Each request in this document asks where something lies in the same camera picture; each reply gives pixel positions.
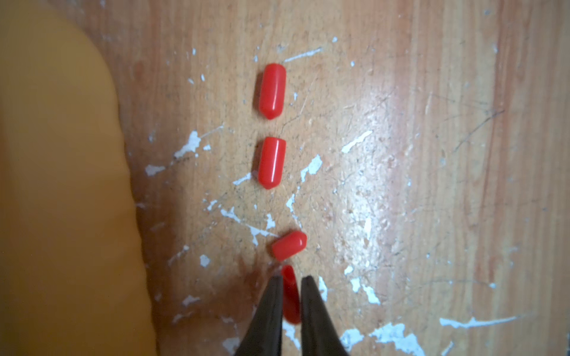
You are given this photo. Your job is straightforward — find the yellow plastic tray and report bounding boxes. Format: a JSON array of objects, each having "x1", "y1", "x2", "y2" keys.
[{"x1": 1, "y1": 1, "x2": 156, "y2": 355}]

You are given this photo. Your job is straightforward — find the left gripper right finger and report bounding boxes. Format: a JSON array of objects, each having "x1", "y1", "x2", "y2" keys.
[{"x1": 301, "y1": 276, "x2": 349, "y2": 356}]

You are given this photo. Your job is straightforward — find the red protection sleeve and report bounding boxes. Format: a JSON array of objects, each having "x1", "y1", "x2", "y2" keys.
[
  {"x1": 271, "y1": 231, "x2": 307, "y2": 262},
  {"x1": 258, "y1": 136, "x2": 286, "y2": 190},
  {"x1": 281, "y1": 265, "x2": 301, "y2": 325},
  {"x1": 258, "y1": 63, "x2": 286, "y2": 120}
]

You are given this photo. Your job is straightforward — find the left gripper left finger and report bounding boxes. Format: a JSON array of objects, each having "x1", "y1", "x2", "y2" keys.
[{"x1": 235, "y1": 275, "x2": 284, "y2": 356}]

